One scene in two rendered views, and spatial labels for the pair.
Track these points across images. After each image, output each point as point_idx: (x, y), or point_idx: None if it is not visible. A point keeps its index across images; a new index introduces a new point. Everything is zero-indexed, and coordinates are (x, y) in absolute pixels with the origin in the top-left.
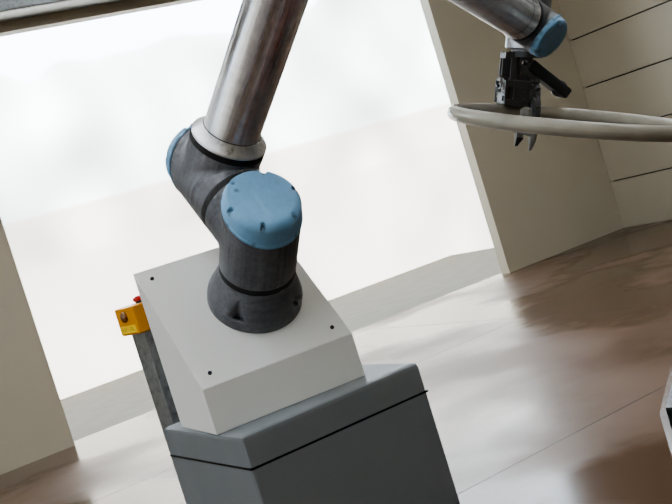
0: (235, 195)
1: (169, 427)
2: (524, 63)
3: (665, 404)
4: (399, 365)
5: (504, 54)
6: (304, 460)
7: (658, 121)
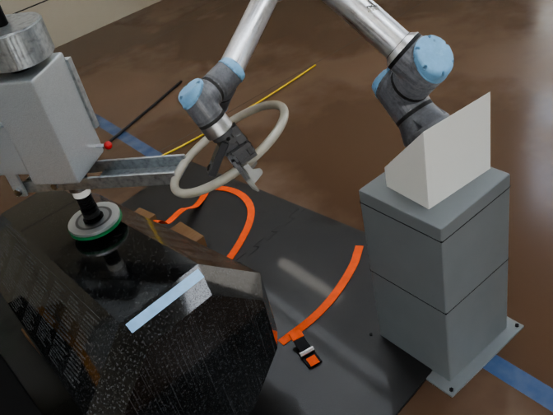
0: None
1: (504, 172)
2: (225, 140)
3: (259, 276)
4: (368, 189)
5: (235, 123)
6: None
7: (178, 187)
